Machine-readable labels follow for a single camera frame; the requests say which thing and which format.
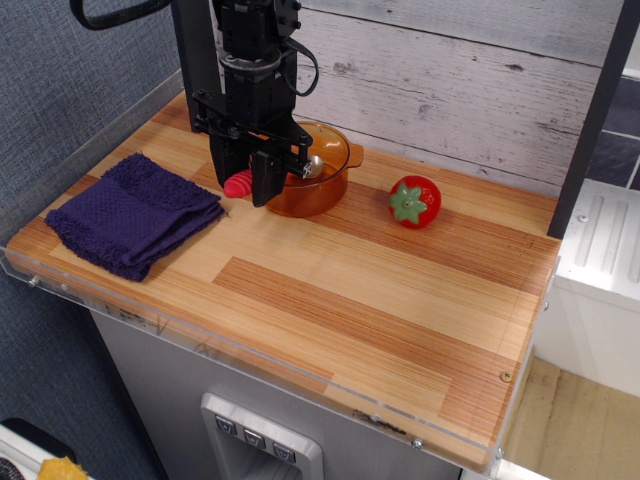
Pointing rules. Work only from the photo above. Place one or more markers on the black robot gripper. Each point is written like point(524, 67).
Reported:
point(253, 117)

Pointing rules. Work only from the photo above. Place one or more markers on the red handled metal spoon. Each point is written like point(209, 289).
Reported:
point(239, 185)

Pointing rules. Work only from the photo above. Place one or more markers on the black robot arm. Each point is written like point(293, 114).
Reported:
point(257, 32)

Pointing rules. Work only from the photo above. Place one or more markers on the amber glass pot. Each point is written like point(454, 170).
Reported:
point(331, 156)

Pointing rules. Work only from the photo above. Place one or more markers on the purple folded towel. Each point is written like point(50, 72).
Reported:
point(137, 213)

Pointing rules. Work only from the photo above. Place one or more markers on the red toy strawberry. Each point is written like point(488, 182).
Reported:
point(414, 201)

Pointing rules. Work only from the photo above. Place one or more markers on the silver dispenser panel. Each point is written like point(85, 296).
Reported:
point(247, 445)

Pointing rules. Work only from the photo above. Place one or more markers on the yellow object at corner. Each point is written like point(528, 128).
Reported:
point(61, 469)

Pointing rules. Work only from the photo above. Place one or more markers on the white toy sink unit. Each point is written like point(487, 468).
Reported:
point(589, 324)

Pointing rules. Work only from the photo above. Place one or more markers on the dark vertical post left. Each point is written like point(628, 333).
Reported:
point(195, 27)

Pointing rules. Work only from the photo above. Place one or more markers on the dark vertical post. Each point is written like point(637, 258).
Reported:
point(611, 73)
point(195, 27)

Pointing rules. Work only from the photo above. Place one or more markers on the dark vertical post right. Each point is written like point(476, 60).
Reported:
point(611, 73)

